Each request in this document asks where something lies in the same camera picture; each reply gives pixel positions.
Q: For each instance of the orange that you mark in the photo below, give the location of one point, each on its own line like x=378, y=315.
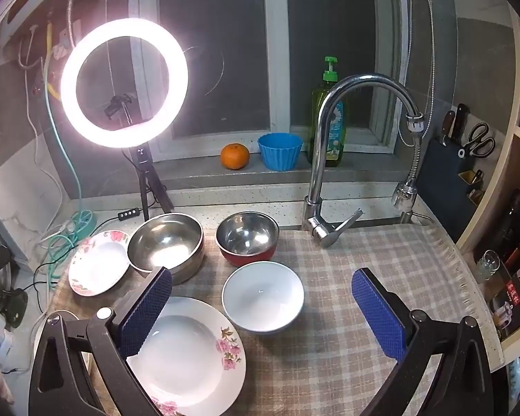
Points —
x=235, y=157

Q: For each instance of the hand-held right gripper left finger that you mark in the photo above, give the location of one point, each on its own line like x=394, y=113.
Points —
x=145, y=312

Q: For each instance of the dark bottle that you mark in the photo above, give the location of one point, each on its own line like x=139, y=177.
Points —
x=513, y=221

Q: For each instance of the checked cloth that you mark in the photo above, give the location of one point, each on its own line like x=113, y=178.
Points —
x=329, y=355

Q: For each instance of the dark knife holder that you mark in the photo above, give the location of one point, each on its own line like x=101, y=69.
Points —
x=442, y=182

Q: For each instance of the drinking glass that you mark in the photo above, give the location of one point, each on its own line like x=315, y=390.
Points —
x=487, y=264

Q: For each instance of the white ceramic bowl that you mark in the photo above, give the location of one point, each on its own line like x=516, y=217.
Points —
x=262, y=297

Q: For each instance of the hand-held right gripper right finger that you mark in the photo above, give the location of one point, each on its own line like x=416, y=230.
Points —
x=379, y=316

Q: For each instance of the chrome faucet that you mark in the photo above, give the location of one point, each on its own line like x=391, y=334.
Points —
x=316, y=169

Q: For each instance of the blue ribbed cup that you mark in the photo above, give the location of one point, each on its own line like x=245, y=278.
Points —
x=280, y=154

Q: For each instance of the large floral plate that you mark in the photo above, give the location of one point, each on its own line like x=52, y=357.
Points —
x=186, y=355

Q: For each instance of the teal power strip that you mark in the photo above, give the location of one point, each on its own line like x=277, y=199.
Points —
x=84, y=221

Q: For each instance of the red printed box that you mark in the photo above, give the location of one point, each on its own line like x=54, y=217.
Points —
x=515, y=303

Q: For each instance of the black tripod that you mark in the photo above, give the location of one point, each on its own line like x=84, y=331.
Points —
x=145, y=173

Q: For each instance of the wooden shelf unit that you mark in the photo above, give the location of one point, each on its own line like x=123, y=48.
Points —
x=509, y=160

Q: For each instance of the black scissors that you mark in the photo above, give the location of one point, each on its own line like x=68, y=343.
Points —
x=481, y=138

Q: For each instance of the green dish soap bottle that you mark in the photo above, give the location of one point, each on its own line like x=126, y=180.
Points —
x=336, y=138

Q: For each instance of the window frame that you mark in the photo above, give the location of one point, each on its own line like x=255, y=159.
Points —
x=277, y=52

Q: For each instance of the red steel bowl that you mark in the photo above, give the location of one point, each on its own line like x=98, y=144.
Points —
x=247, y=234

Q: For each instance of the large steel bowl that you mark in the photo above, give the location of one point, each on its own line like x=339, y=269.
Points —
x=164, y=238

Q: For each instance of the small floral plate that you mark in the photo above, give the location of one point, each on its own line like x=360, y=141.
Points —
x=97, y=264

